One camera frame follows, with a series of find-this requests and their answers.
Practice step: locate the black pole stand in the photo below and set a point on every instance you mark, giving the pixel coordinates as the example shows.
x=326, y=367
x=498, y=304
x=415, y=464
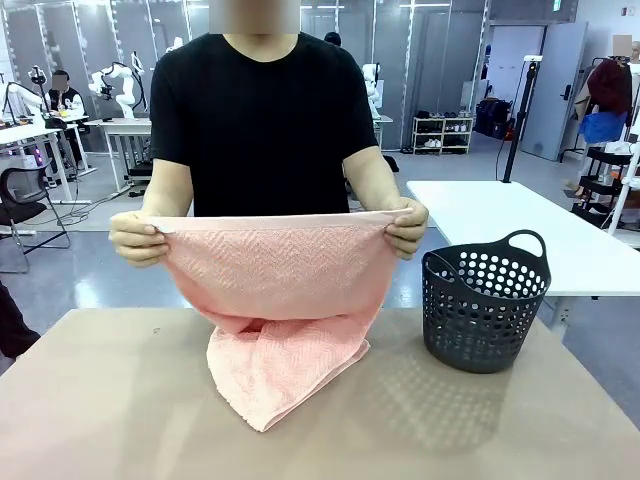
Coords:
x=517, y=125

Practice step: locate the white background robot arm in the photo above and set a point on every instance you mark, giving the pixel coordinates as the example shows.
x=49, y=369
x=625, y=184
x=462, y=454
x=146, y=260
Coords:
x=372, y=95
x=20, y=95
x=122, y=95

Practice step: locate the black utility cart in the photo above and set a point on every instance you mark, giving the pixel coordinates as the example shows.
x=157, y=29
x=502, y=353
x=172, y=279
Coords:
x=600, y=155

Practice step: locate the person's left hand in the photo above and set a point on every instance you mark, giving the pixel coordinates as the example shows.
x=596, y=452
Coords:
x=411, y=232

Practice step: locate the dark red hanging coat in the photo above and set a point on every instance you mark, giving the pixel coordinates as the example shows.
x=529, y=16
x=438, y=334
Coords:
x=610, y=87

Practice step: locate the black office chair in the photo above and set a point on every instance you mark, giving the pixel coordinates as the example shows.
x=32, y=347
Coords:
x=20, y=210

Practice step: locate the blue bag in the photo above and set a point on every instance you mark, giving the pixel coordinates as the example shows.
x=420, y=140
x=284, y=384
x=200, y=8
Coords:
x=605, y=127

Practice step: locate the person's left forearm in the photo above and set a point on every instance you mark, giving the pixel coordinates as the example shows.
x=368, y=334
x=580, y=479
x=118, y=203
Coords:
x=375, y=185

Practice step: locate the pink herringbone towel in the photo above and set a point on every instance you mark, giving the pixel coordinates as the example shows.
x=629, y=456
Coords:
x=280, y=265

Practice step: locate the grey door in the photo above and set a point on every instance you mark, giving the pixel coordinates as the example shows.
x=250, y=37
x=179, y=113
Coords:
x=555, y=90

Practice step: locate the dark grey perforated basket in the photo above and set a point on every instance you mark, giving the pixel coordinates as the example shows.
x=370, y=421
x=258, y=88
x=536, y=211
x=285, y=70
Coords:
x=480, y=345

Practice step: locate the white shoe rack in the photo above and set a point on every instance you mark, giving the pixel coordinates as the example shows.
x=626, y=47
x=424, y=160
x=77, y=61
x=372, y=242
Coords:
x=445, y=135

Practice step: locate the person in black t-shirt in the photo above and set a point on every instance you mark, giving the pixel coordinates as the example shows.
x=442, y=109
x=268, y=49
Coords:
x=260, y=125

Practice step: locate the person's right hand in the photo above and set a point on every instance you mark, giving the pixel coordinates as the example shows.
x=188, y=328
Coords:
x=137, y=240

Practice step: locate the black luggage bags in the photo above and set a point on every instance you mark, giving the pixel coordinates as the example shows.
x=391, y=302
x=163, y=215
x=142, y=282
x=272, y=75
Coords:
x=492, y=120

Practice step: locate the white rectangular table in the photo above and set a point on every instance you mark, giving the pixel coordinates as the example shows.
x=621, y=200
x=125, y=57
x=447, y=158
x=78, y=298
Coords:
x=500, y=210

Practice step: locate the bystander in dark clothing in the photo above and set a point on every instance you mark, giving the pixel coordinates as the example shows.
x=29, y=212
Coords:
x=12, y=325

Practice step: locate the white desk with clutter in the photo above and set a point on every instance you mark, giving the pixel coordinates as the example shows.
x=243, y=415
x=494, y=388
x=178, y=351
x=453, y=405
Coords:
x=30, y=134

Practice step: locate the white empty desk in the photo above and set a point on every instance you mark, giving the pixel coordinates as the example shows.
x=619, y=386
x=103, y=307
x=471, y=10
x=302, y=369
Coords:
x=125, y=123

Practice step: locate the white metal rack frame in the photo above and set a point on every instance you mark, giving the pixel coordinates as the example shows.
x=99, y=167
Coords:
x=625, y=190

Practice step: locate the seated background person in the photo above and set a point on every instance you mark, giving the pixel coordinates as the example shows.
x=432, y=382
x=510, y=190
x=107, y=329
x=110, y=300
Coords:
x=67, y=100

